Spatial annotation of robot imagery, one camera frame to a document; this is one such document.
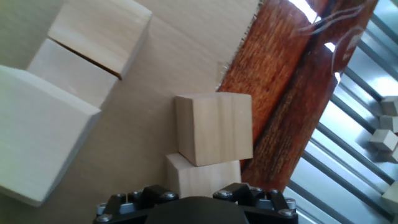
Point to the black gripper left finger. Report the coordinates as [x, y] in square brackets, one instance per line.
[130, 207]

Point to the brown cardboard sheet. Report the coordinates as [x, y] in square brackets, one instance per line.
[174, 56]

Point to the reddish brown wooden board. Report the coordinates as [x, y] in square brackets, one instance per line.
[273, 62]

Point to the large wooden cube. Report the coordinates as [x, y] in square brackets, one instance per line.
[202, 177]
[40, 133]
[71, 73]
[214, 129]
[102, 31]

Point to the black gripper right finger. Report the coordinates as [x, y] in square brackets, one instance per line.
[267, 211]

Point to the small wooden cube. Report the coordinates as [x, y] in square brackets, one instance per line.
[391, 194]

